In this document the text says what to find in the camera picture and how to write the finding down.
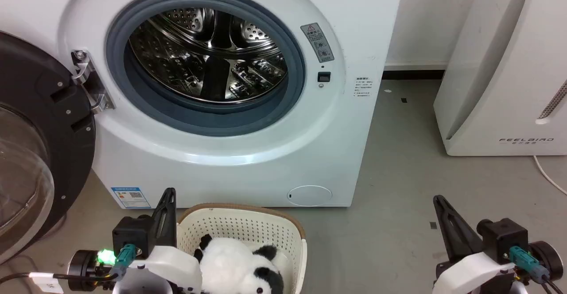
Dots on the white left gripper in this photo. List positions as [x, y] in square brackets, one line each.
[177, 265]

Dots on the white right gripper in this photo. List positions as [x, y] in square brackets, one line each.
[465, 274]

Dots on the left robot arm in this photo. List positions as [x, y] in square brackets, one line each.
[82, 269]

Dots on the panda plush toy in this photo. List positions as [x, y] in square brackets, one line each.
[226, 267]

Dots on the washing machine door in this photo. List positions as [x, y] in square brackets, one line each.
[71, 134]

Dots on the stainless steel washing machine drum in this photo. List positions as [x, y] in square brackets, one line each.
[177, 63]

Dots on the metal washing machine door hinge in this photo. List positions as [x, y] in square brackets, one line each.
[91, 81]

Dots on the blue energy label sticker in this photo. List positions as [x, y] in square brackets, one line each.
[131, 197]

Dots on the cream perforated laundry basket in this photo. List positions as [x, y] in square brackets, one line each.
[248, 226]

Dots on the round white filter cover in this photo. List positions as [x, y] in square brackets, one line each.
[310, 195]

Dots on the white tower appliance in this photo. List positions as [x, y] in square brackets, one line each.
[500, 86]

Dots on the white front-load washing machine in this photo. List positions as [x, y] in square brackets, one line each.
[310, 152]

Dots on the grey rubber door gasket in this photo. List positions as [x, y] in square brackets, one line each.
[116, 68]

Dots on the small printed text label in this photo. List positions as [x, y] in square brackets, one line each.
[363, 87]

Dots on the black door latch slot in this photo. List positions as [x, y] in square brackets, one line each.
[324, 77]

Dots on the grey warning sticker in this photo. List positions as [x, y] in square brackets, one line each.
[318, 42]

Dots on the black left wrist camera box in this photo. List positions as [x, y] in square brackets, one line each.
[133, 234]

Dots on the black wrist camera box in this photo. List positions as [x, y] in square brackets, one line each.
[505, 236]
[133, 234]

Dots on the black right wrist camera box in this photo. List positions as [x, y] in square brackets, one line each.
[505, 236]

